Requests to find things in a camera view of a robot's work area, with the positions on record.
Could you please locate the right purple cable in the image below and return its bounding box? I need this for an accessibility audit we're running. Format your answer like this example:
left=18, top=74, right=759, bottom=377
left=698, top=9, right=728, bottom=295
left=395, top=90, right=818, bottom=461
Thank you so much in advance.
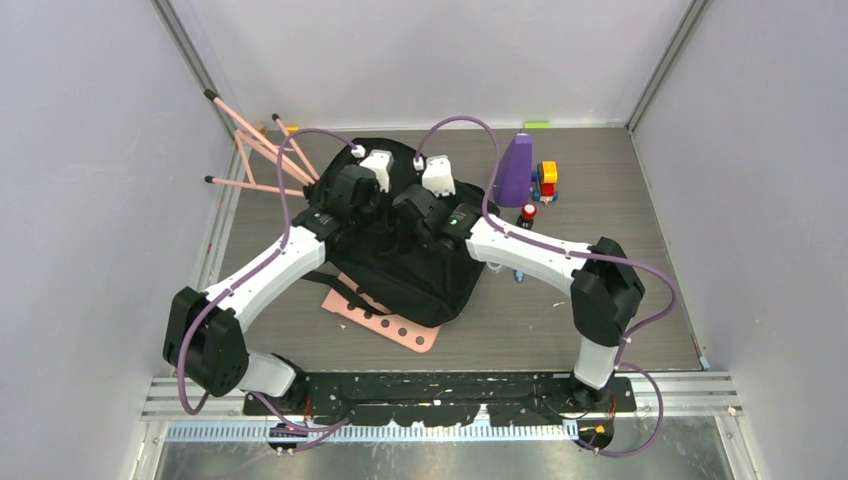
left=413, top=115, right=680, bottom=460

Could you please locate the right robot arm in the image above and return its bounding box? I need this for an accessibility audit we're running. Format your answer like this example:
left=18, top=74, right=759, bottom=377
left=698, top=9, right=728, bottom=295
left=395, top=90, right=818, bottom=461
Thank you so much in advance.
left=391, top=184, right=645, bottom=411

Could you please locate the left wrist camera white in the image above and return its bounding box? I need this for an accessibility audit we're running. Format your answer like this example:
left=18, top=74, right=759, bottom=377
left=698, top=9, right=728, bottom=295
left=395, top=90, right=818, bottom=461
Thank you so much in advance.
left=351, top=145, right=394, bottom=193

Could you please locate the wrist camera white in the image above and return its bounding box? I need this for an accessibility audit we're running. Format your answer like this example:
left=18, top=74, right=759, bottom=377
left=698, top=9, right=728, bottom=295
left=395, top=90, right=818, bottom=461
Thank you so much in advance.
left=351, top=145, right=394, bottom=193
left=413, top=155, right=456, bottom=197

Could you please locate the red cap glue bottle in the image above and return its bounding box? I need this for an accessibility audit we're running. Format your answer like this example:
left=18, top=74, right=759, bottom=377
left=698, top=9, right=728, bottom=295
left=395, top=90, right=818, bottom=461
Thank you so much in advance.
left=516, top=203, right=538, bottom=230

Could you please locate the colourful toy block car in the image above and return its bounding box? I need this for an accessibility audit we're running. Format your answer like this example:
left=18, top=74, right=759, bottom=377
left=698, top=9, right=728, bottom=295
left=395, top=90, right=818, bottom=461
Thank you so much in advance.
left=531, top=160, right=559, bottom=204

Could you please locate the pink perforated board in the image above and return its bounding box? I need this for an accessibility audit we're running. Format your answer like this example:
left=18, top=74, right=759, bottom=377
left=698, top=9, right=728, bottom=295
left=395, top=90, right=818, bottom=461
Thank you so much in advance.
left=306, top=272, right=440, bottom=353

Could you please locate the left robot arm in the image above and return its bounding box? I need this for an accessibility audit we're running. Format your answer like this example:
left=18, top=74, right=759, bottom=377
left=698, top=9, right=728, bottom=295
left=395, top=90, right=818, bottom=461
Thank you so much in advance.
left=163, top=160, right=390, bottom=414

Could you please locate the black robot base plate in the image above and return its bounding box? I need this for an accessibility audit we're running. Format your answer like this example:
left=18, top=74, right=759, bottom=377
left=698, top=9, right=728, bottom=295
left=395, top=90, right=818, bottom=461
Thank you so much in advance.
left=243, top=372, right=636, bottom=427

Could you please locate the black student backpack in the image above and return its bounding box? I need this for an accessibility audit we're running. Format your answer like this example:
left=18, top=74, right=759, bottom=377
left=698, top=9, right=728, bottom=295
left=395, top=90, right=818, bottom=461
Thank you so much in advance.
left=304, top=137, right=499, bottom=328

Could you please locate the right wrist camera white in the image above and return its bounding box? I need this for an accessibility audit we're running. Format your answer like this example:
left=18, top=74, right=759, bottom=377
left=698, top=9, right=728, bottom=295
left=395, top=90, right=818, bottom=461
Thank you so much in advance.
left=413, top=155, right=456, bottom=197

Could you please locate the pink metal stool frame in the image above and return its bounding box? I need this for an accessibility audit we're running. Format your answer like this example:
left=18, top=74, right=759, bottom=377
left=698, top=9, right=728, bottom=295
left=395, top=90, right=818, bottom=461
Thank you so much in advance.
left=203, top=89, right=319, bottom=198

